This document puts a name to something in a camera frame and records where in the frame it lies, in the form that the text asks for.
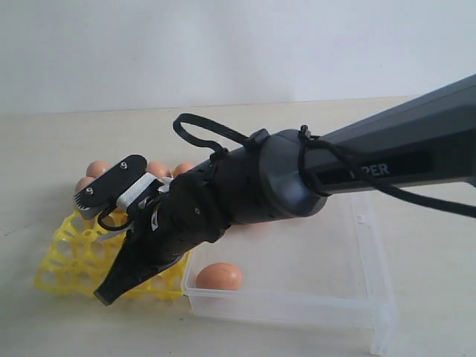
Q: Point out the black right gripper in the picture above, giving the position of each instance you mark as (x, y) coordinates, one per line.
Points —
(180, 223)

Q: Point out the yellow plastic egg tray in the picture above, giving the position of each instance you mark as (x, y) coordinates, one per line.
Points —
(81, 254)

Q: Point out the brown egg placed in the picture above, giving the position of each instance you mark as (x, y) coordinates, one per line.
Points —
(97, 168)
(158, 169)

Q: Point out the brown egg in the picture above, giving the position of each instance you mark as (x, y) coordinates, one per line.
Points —
(221, 276)
(83, 182)

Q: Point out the clear plastic container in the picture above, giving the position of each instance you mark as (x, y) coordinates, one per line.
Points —
(325, 270)

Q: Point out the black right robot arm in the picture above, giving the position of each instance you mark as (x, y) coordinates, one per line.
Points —
(266, 177)

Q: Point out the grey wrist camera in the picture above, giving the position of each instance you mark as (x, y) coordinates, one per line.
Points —
(119, 186)

